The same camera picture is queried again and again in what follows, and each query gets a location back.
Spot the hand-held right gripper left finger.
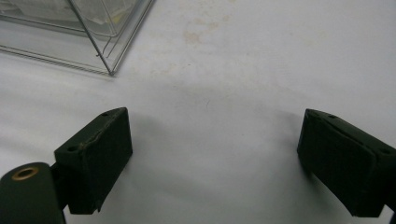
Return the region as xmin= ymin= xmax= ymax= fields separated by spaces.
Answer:
xmin=54 ymin=106 xmax=134 ymax=216

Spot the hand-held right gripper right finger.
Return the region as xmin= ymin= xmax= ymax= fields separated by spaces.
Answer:
xmin=296 ymin=108 xmax=396 ymax=218

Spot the clear acrylic box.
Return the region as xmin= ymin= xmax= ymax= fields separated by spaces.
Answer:
xmin=0 ymin=0 xmax=156 ymax=77

